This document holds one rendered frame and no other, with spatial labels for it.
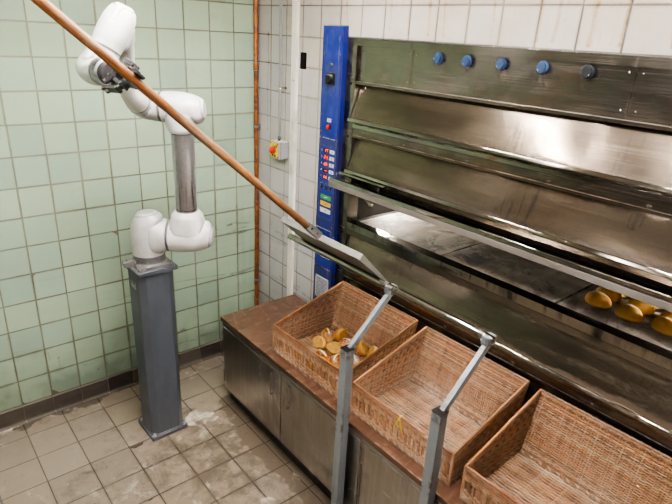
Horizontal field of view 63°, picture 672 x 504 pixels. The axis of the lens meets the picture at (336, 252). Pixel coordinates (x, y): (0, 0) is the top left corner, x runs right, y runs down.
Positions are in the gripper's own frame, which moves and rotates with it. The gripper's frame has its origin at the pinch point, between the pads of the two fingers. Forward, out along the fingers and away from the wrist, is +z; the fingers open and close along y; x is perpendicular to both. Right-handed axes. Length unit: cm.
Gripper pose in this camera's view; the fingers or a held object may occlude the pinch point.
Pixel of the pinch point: (133, 79)
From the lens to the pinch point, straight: 183.1
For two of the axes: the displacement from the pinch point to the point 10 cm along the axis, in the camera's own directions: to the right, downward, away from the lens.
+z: 6.5, 3.2, -6.9
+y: -5.4, 8.3, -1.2
